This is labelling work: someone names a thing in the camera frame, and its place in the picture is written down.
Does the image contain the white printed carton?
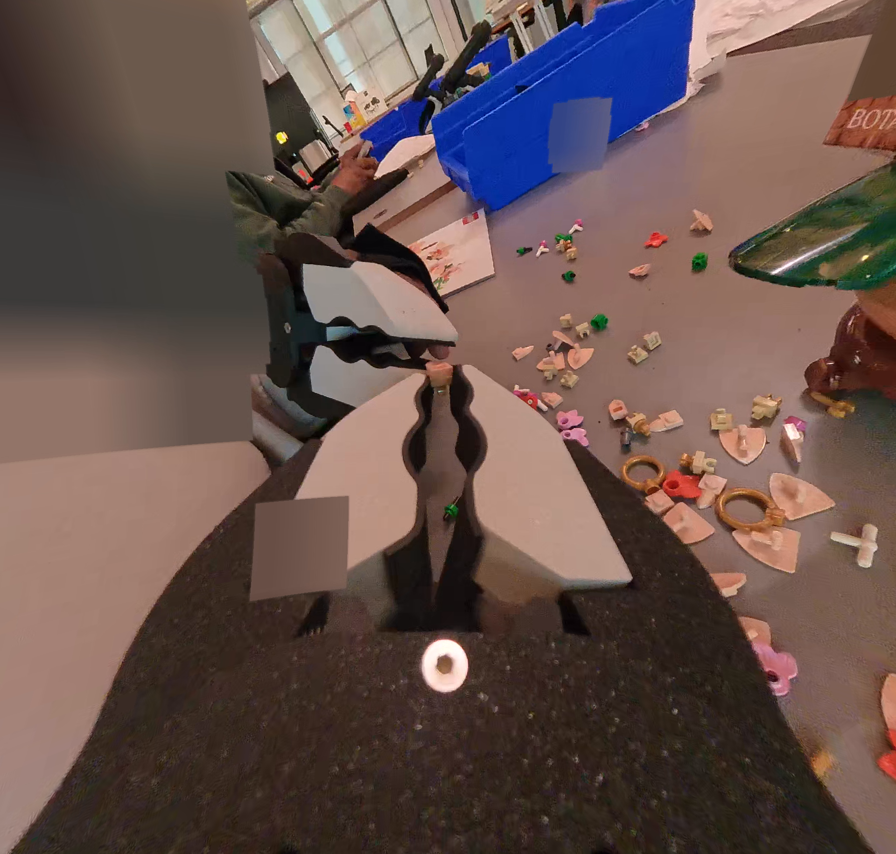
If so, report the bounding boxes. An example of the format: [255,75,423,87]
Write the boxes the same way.
[342,90,385,128]

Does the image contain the grey desk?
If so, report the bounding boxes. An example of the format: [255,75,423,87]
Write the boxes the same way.
[0,24,896,854]

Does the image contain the crumpled white paper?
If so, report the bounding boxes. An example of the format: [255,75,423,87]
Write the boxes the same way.
[689,0,896,95]

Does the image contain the blue plastic bin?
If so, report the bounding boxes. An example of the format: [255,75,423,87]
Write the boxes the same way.
[360,101,436,162]
[458,34,517,99]
[430,0,701,212]

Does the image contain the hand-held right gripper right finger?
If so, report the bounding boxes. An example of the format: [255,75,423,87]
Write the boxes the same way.
[437,364,635,632]

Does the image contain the black handled tool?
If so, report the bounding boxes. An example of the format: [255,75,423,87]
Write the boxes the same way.
[444,20,493,92]
[412,52,449,135]

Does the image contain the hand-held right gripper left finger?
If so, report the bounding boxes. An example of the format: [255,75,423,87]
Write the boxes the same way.
[295,371,441,632]

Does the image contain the flower-print instruction booklet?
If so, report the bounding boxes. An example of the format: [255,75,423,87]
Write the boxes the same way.
[405,208,497,300]

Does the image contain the white side table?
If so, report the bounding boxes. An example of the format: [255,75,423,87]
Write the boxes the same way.
[352,133,456,239]

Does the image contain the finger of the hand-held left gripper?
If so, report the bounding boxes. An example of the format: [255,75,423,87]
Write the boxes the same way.
[301,259,460,351]
[308,339,429,419]

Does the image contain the large window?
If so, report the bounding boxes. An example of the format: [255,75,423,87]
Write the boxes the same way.
[245,0,491,109]

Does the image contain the gold ring brick piece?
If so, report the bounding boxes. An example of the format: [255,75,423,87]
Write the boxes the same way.
[714,487,783,534]
[621,454,664,497]

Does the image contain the toy brick potted plant model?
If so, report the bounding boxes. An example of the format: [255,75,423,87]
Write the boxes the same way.
[727,160,896,417]

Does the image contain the scattered pale toy brick pieces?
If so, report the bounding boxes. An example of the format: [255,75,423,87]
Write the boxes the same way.
[510,209,896,729]

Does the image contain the brown printed box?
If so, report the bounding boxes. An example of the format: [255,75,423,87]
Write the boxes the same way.
[822,98,896,151]

